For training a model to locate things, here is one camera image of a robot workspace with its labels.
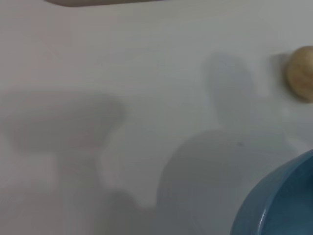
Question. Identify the blue bowl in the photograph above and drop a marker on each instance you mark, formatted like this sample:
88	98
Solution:
288	208

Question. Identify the round beige bun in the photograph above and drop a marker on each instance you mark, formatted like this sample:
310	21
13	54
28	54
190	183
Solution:
302	73

